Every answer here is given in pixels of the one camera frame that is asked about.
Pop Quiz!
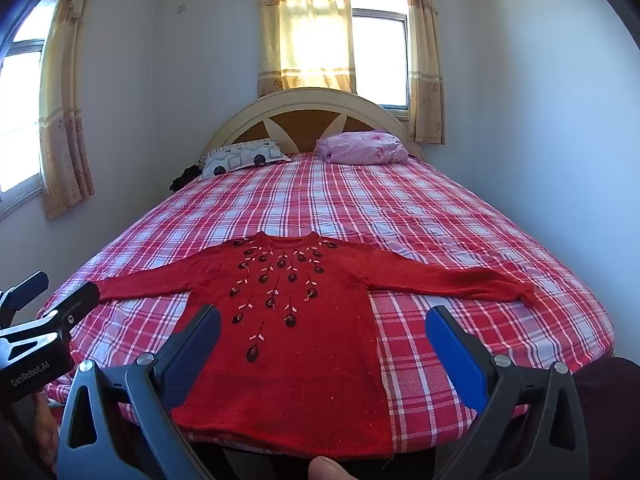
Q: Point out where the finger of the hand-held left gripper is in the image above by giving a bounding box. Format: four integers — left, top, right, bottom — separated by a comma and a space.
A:
36, 281, 101, 337
0, 271, 49, 312

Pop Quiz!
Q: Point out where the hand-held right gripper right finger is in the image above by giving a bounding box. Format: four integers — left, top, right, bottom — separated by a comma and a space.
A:
425, 305, 591, 480

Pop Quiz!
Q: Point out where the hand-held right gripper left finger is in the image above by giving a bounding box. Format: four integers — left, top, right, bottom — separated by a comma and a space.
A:
56, 304, 223, 480

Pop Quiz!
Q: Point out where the red embroidered sweater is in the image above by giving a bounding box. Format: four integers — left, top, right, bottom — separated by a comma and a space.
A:
92, 231, 538, 461

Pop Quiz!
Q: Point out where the person's left hand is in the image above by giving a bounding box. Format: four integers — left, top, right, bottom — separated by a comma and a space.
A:
27, 392, 61, 466

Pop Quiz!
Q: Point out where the person's right hand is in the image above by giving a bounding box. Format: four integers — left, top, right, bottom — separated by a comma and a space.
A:
307, 456, 353, 480

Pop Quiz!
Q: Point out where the bed with red plaid sheet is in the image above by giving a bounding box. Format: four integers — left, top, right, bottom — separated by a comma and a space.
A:
37, 152, 616, 453

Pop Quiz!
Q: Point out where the black cloth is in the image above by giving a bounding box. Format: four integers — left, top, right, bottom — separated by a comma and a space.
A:
169, 164, 203, 192

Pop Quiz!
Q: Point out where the yellow patterned curtain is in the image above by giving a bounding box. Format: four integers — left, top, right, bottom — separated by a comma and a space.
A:
400, 0, 446, 146
257, 0, 357, 98
39, 0, 101, 220

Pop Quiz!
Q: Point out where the white patterned pillow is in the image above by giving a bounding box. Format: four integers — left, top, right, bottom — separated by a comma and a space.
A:
200, 139, 292, 181

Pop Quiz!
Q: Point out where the pink pillow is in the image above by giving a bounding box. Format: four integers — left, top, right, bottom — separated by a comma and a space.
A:
314, 130, 410, 166

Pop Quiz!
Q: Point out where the cream and wood headboard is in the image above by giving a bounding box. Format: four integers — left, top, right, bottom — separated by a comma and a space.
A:
200, 87, 426, 161

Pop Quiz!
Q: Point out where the window with white frame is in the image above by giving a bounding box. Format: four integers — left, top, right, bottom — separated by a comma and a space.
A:
0, 0, 63, 221
348, 0, 411, 111

